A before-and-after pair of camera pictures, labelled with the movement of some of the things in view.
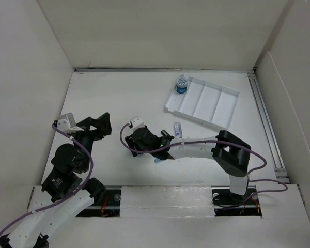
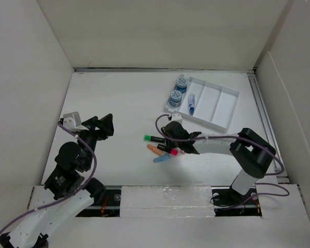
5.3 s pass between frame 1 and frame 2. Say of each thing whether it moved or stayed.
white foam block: stayed
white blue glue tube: moved
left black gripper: stayed
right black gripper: moved
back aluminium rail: stayed
